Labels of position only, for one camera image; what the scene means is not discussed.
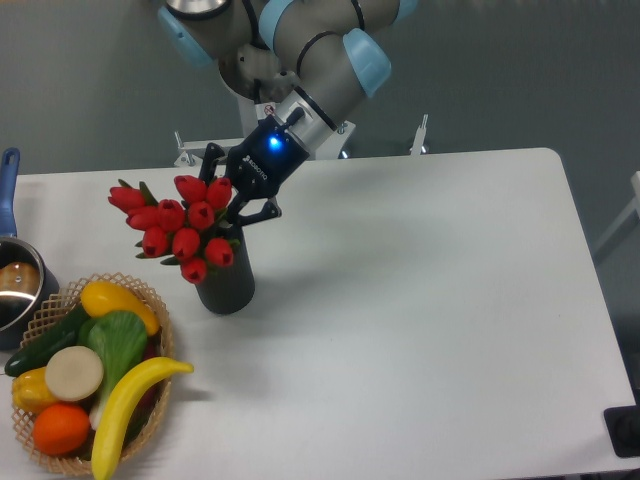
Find beige round disc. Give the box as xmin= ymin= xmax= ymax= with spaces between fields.
xmin=45 ymin=346 xmax=104 ymax=402

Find dark grey ribbed vase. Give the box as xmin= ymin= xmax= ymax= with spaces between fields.
xmin=195 ymin=226 xmax=255 ymax=315

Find red tulip bouquet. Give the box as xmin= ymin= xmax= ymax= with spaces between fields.
xmin=108 ymin=175 xmax=241 ymax=285

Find yellow bell pepper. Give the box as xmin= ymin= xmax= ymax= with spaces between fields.
xmin=12 ymin=367 xmax=59 ymax=414

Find black device at edge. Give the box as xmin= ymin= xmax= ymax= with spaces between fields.
xmin=603 ymin=405 xmax=639 ymax=458

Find dark green cucumber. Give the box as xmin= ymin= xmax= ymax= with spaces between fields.
xmin=4 ymin=304 xmax=90 ymax=377

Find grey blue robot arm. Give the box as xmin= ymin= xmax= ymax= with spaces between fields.
xmin=158 ymin=1 xmax=418 ymax=226

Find woven wicker basket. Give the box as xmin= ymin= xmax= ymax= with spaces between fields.
xmin=11 ymin=273 xmax=174 ymax=477

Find yellow banana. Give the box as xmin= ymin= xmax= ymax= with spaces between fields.
xmin=91 ymin=357 xmax=195 ymax=480

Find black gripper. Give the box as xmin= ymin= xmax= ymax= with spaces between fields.
xmin=198 ymin=117 xmax=309 ymax=226

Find white object right edge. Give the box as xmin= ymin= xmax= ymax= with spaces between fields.
xmin=592 ymin=171 xmax=639 ymax=265

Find orange fruit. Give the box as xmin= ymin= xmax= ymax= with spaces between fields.
xmin=32 ymin=403 xmax=90 ymax=456

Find green leafy vegetable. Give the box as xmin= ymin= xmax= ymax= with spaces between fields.
xmin=78 ymin=311 xmax=147 ymax=431

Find yellow squash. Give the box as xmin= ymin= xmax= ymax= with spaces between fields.
xmin=80 ymin=281 xmax=160 ymax=337

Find blue handled saucepan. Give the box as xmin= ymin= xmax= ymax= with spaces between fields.
xmin=1 ymin=147 xmax=59 ymax=351

